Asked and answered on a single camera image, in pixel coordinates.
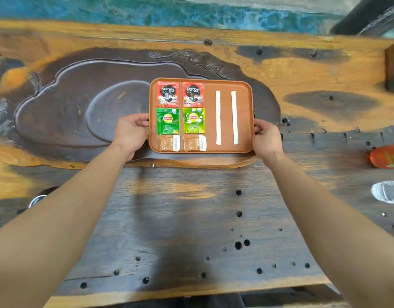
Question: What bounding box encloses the dark carved tea board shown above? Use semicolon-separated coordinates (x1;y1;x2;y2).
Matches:
0;47;282;170

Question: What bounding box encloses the dark green tea packet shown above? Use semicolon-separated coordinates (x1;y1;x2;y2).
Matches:
156;108;180;135

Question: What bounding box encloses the red coffee packet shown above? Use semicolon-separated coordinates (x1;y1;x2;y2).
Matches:
157;81;180;108
182;82;204;108

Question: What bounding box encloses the person's right forearm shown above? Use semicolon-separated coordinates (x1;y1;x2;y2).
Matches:
261;151;394;308

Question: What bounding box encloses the person's right hand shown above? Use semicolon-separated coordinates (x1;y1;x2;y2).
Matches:
252;118;285;168

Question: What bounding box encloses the clear plastic bottle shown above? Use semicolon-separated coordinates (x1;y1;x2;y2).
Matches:
371;180;394;205

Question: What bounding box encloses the black slanted bar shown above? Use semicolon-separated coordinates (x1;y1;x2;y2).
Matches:
330;0;394;37

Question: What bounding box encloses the orange bottle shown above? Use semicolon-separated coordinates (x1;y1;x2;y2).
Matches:
369;142;394;169

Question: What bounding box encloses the light green tea packet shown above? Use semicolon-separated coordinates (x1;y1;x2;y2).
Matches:
183;108;206;134

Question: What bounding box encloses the brown rectangular tray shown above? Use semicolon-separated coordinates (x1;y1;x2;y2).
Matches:
148;78;255;154

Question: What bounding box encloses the brown sugar packet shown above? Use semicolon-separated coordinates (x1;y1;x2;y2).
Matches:
184;134;207;152
157;135;181;152

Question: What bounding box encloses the person's left hand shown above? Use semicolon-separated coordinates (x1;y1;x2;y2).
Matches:
111;113;151;161

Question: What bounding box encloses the round metal rimmed object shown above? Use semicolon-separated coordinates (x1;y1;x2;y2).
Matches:
27;186;60;209

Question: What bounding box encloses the person's left forearm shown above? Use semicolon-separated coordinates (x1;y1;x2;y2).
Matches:
0;142;135;308

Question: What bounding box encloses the white stick packet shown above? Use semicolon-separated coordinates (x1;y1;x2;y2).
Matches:
231;91;239;145
215;90;222;145

